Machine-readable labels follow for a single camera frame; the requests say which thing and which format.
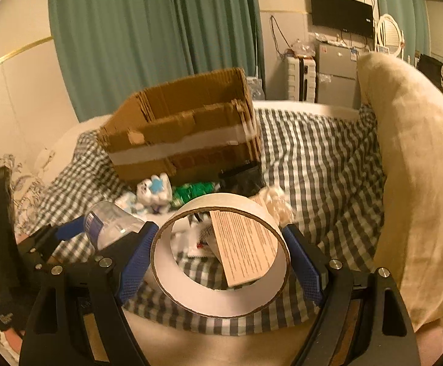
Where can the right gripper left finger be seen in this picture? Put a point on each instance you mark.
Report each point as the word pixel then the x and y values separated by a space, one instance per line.
pixel 55 333

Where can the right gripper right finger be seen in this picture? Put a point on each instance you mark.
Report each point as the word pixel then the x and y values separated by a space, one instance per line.
pixel 362 318

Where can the clear plastic bottle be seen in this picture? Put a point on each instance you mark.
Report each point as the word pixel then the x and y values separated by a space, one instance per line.
pixel 105 223

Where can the white tape roll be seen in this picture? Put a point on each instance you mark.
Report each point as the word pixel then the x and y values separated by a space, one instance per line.
pixel 237 301

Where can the small brown cardboard box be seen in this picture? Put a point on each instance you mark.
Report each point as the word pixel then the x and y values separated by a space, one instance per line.
pixel 247 249

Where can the cream cloth bundle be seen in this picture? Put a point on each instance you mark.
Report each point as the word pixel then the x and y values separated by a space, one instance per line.
pixel 278 203

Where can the green snack packet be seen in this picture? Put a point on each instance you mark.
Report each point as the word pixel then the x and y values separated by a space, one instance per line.
pixel 187 192

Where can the white blue plush toy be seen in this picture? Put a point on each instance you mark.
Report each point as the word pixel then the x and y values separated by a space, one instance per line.
pixel 155 193

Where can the black plastic tray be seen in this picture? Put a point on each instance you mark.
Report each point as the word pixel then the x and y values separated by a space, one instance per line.
pixel 245 180

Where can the beige pillow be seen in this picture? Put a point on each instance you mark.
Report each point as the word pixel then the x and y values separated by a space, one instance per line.
pixel 409 112

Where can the grey mini fridge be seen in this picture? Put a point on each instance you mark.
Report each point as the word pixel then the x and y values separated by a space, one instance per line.
pixel 337 80

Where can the white suitcase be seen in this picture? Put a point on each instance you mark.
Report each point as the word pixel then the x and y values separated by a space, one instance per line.
pixel 301 79

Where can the black chair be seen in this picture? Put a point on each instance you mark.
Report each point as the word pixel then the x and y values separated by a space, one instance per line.
pixel 432 69

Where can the white round vanity mirror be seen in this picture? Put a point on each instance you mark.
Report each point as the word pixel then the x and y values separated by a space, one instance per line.
pixel 388 37

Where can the green curtain by wardrobe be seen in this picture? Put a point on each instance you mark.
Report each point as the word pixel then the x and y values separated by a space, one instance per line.
pixel 411 16

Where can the black wall television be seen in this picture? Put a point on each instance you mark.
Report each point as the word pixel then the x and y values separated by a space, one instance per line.
pixel 350 16

